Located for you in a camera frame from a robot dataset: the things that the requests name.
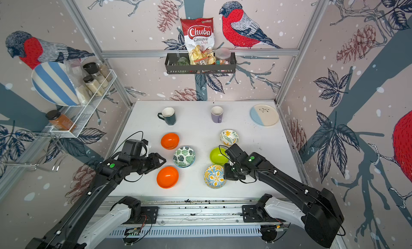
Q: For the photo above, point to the blue yellow patterned bowl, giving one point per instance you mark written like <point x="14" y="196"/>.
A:
<point x="214" y="177"/>

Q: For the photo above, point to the purple mug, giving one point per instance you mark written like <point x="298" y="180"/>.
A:
<point x="217" y="114"/>

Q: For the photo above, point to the far orange plastic bowl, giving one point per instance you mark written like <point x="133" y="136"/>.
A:
<point x="170" y="141"/>

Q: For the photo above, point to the black lid spice jar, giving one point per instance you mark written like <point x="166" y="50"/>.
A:
<point x="93" y="70"/>
<point x="94" y="86"/>

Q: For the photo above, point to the white wire wall shelf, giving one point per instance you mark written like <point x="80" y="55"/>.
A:
<point x="80" y="115"/>

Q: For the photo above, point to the green leaf bowl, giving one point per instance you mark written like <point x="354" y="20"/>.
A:
<point x="184" y="154"/>
<point x="183" y="165"/>

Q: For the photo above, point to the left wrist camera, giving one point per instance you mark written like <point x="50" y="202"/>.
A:
<point x="133" y="149"/>

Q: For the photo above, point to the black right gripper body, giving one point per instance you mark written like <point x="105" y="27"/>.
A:
<point x="232" y="172"/>

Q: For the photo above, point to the blue white striped plate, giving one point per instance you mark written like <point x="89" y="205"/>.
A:
<point x="51" y="81"/>

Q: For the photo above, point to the clear jar pink lid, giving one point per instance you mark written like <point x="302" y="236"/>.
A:
<point x="223" y="56"/>

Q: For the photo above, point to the black wall basket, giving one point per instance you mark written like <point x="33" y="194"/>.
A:
<point x="172" y="67"/>

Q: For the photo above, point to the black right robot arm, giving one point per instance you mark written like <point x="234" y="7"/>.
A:
<point x="322" y="217"/>

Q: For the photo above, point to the dark green mug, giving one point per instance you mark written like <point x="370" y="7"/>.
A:
<point x="168" y="115"/>

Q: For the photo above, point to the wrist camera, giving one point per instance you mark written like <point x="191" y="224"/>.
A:
<point x="133" y="149"/>
<point x="238" y="156"/>

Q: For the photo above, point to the orange spice jar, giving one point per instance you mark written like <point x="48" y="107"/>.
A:
<point x="60" y="121"/>

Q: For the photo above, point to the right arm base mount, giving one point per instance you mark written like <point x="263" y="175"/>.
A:
<point x="254" y="214"/>

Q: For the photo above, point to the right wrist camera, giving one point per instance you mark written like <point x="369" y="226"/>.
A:
<point x="238" y="156"/>

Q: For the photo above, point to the green glass jar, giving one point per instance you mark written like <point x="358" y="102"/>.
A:
<point x="182" y="61"/>

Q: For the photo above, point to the red Chuba chips bag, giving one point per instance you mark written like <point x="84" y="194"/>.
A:
<point x="199" y="40"/>

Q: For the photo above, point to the blue cream ceramic plate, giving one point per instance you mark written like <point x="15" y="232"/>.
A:
<point x="264" y="115"/>

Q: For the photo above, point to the near orange plastic bowl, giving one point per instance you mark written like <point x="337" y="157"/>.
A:
<point x="167" y="177"/>

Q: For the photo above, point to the orange plastic bowl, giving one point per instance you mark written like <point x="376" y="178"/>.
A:
<point x="167" y="177"/>
<point x="170" y="141"/>

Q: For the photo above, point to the lime green plastic bowl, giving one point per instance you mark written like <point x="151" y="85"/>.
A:
<point x="218" y="156"/>

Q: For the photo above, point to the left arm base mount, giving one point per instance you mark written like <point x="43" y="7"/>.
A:
<point x="140" y="215"/>

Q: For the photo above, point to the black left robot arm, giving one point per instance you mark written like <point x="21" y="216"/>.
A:
<point x="66" y="233"/>

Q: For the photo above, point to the plastic bag on shelf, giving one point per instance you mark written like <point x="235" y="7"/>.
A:
<point x="76" y="73"/>

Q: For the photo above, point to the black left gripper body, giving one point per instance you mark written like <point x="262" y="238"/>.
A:
<point x="145" y="163"/>

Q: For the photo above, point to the yellow flower ceramic bowl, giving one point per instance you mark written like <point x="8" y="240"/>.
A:
<point x="229" y="137"/>

